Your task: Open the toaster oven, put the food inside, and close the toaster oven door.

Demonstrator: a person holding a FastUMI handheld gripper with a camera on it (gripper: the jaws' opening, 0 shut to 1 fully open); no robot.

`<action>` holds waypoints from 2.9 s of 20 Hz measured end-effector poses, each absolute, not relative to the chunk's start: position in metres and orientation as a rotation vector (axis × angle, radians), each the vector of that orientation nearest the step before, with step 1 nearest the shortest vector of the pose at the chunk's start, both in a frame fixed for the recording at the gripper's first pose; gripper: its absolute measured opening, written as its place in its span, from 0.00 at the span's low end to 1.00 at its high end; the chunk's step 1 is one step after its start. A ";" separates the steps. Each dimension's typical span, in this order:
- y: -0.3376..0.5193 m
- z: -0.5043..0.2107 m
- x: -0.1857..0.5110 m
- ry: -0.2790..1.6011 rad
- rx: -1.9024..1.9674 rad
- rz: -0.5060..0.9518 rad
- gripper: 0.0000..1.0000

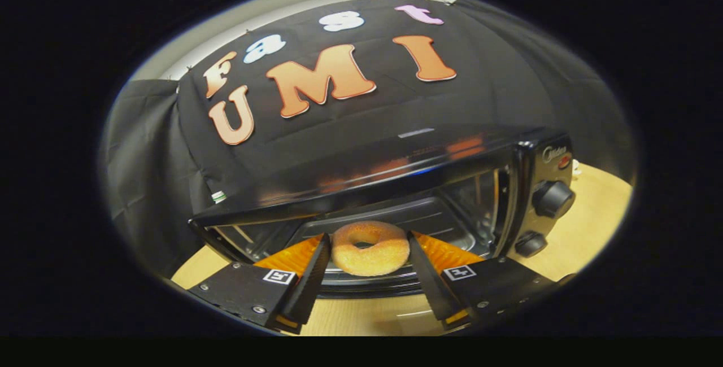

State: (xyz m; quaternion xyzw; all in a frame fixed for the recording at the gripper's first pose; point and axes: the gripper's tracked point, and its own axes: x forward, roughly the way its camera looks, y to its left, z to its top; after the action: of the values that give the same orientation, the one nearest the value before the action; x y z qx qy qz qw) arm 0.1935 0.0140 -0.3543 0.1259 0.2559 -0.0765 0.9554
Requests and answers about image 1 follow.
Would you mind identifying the sugared donut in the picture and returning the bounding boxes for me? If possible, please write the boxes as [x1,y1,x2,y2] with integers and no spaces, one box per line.
[331,221,411,277]

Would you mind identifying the black toaster oven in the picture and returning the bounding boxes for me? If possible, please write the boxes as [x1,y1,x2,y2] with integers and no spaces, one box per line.
[188,126,577,334]

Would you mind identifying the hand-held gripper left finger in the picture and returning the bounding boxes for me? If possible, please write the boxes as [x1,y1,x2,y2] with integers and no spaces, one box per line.
[188,233,332,334]

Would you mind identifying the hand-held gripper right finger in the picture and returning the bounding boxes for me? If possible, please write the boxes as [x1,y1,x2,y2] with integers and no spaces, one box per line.
[407,231,577,329]

